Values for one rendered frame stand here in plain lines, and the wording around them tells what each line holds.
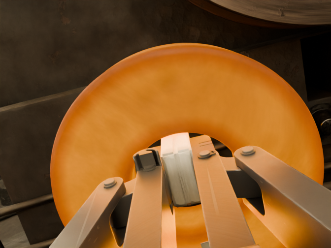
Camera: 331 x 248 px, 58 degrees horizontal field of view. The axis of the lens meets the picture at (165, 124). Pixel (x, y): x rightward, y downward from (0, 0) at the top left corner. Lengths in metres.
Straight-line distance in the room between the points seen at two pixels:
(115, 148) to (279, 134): 0.09
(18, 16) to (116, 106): 0.36
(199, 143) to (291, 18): 0.19
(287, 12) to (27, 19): 0.35
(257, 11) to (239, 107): 0.17
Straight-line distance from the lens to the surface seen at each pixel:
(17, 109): 0.46
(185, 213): 0.21
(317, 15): 0.33
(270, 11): 0.32
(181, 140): 0.15
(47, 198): 0.48
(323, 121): 0.48
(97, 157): 0.17
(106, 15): 0.46
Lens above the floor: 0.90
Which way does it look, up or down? 15 degrees down
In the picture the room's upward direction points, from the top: 14 degrees counter-clockwise
